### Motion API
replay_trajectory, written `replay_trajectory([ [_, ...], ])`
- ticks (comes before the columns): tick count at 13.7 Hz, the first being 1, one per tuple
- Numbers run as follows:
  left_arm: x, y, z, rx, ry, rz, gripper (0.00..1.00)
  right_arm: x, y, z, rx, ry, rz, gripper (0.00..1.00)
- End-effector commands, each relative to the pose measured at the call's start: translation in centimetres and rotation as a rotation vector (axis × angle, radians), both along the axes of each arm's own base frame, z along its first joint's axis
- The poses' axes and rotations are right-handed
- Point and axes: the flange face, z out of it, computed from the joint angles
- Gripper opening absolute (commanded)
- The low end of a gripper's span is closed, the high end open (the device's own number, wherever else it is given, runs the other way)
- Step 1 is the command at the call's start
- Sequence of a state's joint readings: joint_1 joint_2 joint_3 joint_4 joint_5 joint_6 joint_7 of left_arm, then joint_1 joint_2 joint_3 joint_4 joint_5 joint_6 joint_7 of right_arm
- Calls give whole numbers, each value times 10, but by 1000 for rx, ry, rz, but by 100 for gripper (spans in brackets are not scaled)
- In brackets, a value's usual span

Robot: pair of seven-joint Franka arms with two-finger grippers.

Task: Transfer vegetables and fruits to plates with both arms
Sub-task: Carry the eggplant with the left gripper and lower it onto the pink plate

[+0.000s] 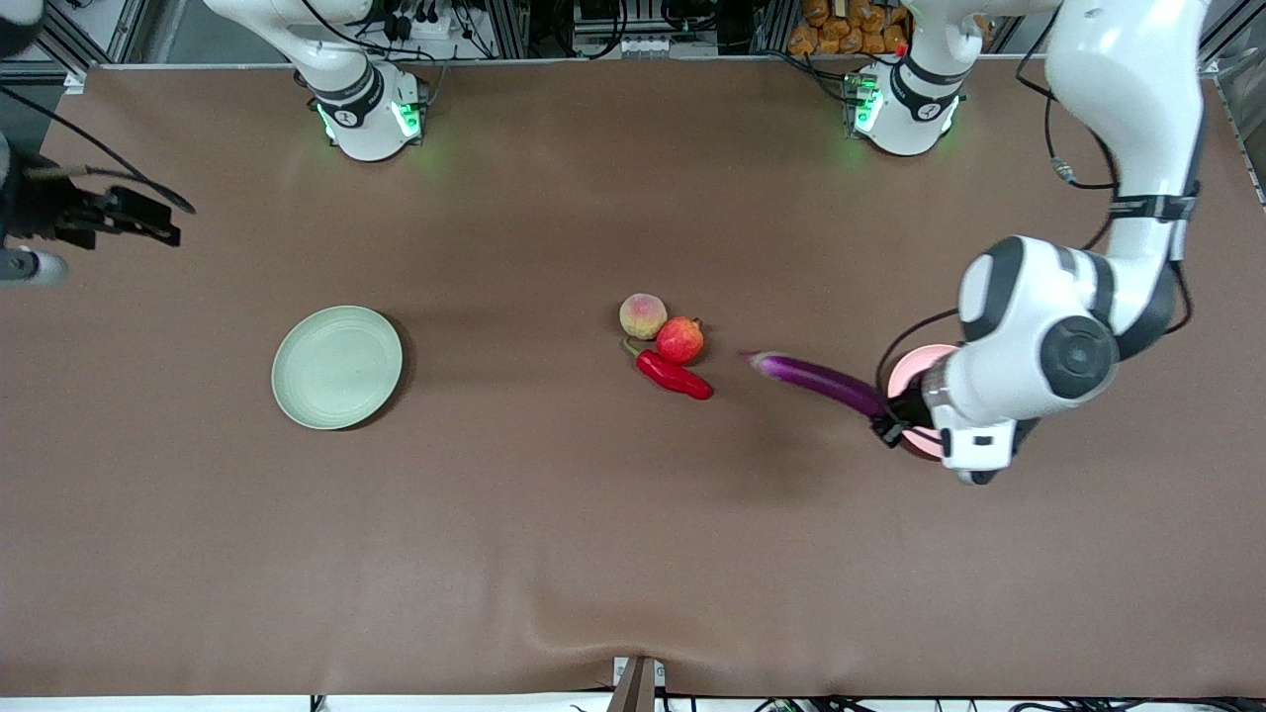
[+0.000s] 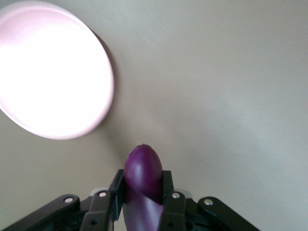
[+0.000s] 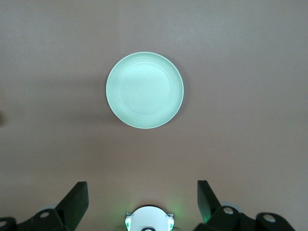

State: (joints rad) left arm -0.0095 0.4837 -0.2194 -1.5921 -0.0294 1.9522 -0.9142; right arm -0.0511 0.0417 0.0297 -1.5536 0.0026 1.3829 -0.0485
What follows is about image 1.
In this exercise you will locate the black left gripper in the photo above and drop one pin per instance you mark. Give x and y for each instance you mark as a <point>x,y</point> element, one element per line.
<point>911,406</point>

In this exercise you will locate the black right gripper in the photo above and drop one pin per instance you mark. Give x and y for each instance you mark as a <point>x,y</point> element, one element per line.
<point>40,210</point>

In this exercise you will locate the purple eggplant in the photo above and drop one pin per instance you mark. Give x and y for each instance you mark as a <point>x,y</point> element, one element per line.
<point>821,381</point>

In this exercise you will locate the red chili pepper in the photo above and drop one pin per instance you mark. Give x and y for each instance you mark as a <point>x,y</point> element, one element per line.
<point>675,376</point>

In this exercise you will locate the red pomegranate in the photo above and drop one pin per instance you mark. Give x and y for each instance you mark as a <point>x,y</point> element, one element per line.
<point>680,340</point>

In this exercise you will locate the yellow pink peach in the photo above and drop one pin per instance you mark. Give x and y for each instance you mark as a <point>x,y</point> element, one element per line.
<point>643,316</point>

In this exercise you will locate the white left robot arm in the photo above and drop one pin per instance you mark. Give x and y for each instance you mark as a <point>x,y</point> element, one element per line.
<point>1039,326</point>

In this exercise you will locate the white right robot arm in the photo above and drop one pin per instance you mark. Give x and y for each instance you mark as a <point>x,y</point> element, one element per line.
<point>366,119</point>

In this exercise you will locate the pink round plate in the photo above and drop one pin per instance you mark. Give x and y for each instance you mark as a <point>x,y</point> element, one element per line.
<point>915,368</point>

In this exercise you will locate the light green round plate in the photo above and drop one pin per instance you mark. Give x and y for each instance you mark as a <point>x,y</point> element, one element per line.
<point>337,367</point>

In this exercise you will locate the brown table cloth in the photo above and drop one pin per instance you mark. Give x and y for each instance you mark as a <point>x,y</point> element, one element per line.
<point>633,554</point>

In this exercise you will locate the white power strip with plugs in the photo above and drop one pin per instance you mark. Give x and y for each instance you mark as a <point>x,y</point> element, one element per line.
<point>410,25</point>

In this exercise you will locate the orange packaged snack pile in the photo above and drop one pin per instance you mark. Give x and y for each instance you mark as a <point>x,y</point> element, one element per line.
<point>841,30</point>

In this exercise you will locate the white connector block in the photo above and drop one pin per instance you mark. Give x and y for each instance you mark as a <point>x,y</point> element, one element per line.
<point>648,45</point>

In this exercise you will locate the aluminium frame rail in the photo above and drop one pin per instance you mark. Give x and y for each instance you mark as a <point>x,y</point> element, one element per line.
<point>119,25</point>
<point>1241,119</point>

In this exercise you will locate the grey table edge bracket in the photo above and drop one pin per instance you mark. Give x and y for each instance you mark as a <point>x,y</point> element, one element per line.
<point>635,687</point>

